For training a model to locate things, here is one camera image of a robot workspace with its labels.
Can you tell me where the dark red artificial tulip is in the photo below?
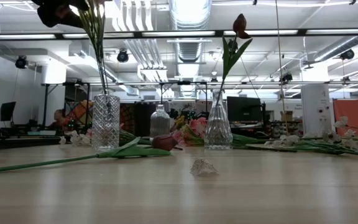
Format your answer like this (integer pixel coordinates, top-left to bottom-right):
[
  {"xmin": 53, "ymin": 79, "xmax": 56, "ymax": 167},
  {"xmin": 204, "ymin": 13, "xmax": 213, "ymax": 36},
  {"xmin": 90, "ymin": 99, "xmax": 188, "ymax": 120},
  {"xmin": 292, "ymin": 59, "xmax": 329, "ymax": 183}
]
[
  {"xmin": 0, "ymin": 134, "xmax": 179, "ymax": 175},
  {"xmin": 216, "ymin": 13, "xmax": 254, "ymax": 108}
]

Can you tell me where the diamond-cut cylindrical glass vase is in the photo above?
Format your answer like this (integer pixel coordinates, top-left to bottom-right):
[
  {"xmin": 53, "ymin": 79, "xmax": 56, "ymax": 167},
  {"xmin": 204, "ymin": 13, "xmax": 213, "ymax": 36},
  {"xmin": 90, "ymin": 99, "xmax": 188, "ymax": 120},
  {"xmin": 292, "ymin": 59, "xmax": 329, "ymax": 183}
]
[{"xmin": 91, "ymin": 90, "xmax": 121, "ymax": 152}]

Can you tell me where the ribbed glass bottle vase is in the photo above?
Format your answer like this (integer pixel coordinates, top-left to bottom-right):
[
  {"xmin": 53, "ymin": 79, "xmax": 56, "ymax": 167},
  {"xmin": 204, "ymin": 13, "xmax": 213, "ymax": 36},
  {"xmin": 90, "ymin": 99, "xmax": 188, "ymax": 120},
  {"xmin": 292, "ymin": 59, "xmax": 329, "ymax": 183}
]
[{"xmin": 149, "ymin": 104, "xmax": 171, "ymax": 142}]

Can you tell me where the conical glass vase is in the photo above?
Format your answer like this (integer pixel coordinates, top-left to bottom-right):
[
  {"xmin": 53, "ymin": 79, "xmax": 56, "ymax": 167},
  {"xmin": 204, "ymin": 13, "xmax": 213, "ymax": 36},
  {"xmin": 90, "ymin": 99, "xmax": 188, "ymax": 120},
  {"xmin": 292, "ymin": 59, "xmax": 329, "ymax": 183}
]
[{"xmin": 203, "ymin": 90, "xmax": 234, "ymax": 150}]

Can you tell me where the black metal stand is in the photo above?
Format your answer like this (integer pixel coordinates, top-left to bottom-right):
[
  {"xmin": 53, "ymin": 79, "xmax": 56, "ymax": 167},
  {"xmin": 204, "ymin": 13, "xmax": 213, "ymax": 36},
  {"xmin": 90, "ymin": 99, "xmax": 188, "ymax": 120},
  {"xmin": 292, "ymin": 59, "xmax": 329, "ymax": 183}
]
[{"xmin": 41, "ymin": 82, "xmax": 91, "ymax": 128}]

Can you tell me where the orange colourful cloth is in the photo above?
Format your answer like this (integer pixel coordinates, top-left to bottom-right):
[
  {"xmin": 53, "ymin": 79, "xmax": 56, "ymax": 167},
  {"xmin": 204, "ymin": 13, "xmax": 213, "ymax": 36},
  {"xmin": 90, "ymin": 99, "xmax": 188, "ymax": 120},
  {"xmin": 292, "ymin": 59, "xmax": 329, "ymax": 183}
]
[{"xmin": 63, "ymin": 99, "xmax": 93, "ymax": 128}]

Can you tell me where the small black monitor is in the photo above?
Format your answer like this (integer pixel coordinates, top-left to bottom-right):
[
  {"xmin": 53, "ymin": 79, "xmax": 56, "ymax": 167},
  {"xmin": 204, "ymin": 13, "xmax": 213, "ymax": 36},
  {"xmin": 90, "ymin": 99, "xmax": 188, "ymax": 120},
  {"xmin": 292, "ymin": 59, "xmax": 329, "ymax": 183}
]
[{"xmin": 0, "ymin": 101, "xmax": 17, "ymax": 122}]

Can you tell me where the orange patterned panel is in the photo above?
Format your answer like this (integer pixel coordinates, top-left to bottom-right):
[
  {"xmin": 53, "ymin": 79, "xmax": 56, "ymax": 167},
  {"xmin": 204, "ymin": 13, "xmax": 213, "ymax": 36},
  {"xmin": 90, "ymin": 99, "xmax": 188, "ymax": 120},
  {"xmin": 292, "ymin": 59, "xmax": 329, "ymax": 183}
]
[{"xmin": 119, "ymin": 104, "xmax": 135, "ymax": 134}]

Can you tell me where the black panel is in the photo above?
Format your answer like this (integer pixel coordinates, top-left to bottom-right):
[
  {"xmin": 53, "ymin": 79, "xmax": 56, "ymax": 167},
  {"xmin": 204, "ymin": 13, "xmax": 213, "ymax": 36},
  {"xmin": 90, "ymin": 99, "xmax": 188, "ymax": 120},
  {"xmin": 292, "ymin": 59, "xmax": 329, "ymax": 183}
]
[{"xmin": 134, "ymin": 102, "xmax": 155, "ymax": 138}]

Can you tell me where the large black monitor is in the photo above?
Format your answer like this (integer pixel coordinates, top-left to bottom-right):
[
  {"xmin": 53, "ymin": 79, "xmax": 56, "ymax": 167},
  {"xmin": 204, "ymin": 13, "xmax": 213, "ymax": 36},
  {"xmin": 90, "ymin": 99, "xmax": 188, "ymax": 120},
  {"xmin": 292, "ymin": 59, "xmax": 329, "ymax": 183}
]
[{"xmin": 226, "ymin": 96, "xmax": 263, "ymax": 123}]

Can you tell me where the small fallen white petal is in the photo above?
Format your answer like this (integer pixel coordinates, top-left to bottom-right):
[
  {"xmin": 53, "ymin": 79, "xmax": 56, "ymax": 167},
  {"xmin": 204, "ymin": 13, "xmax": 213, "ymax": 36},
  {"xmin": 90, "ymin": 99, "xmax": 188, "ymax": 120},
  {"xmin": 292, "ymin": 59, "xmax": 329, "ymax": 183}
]
[{"xmin": 189, "ymin": 157, "xmax": 219, "ymax": 177}]

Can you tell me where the white pillar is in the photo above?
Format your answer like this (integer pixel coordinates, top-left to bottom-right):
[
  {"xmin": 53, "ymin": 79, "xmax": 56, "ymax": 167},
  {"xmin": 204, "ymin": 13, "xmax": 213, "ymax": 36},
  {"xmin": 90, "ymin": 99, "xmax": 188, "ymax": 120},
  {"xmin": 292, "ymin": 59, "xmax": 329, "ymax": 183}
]
[{"xmin": 300, "ymin": 83, "xmax": 331, "ymax": 136}]

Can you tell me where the large silver ceiling duct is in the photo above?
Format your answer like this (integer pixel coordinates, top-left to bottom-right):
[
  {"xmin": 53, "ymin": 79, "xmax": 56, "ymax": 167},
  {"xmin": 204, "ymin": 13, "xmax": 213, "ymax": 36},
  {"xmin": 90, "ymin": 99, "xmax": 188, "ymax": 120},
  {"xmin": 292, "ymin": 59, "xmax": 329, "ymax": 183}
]
[{"xmin": 168, "ymin": 0, "xmax": 213, "ymax": 65}]

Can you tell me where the thin hanging cord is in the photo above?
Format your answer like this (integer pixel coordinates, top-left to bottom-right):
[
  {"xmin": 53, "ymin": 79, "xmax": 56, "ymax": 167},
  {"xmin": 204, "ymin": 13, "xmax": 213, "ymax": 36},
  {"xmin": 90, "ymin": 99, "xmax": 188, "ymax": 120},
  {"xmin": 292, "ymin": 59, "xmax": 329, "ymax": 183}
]
[{"xmin": 274, "ymin": 0, "xmax": 288, "ymax": 134}]

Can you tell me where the slim silver ceiling duct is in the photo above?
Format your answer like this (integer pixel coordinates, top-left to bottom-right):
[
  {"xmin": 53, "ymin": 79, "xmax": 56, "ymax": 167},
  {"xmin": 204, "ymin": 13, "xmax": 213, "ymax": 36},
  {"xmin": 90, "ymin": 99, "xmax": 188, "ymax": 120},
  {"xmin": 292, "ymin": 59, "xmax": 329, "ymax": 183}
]
[{"xmin": 314, "ymin": 34, "xmax": 358, "ymax": 62}]

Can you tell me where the orange partition wall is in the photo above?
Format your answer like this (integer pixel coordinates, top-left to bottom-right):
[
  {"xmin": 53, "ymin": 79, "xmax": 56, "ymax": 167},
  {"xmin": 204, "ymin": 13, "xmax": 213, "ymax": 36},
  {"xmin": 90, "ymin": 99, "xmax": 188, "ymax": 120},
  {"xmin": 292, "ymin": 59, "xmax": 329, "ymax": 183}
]
[{"xmin": 333, "ymin": 98, "xmax": 358, "ymax": 128}]

